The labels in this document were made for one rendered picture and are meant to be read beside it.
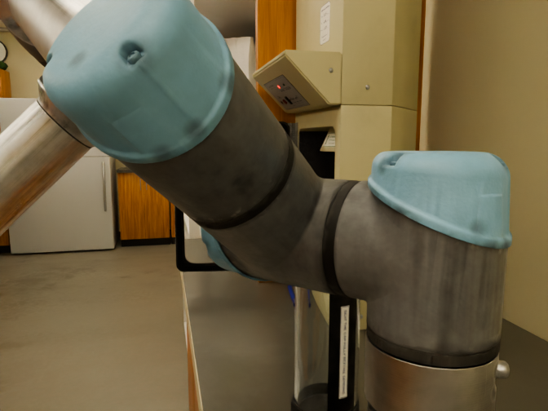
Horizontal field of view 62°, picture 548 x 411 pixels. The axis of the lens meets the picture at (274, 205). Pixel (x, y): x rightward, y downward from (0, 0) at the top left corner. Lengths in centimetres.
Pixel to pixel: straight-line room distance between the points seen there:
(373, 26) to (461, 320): 78
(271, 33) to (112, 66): 111
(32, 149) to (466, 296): 51
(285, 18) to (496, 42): 53
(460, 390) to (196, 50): 21
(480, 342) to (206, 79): 19
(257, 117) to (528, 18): 101
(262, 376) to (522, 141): 75
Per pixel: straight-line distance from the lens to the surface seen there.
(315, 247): 27
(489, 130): 124
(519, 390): 89
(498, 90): 123
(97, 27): 21
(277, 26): 130
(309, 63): 91
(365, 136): 94
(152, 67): 19
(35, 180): 63
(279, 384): 81
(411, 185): 24
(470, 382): 28
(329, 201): 27
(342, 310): 62
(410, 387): 27
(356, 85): 94
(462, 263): 25
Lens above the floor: 134
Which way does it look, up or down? 8 degrees down
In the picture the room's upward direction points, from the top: straight up
